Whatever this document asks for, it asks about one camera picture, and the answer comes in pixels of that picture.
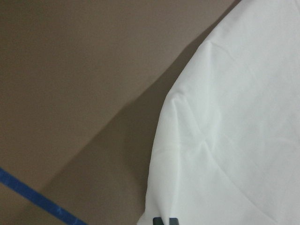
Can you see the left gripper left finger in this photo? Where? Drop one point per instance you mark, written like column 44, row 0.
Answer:
column 157, row 221

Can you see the white long sleeve t-shirt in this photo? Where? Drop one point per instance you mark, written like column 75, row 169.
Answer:
column 227, row 145

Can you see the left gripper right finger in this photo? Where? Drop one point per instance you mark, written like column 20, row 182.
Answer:
column 173, row 221

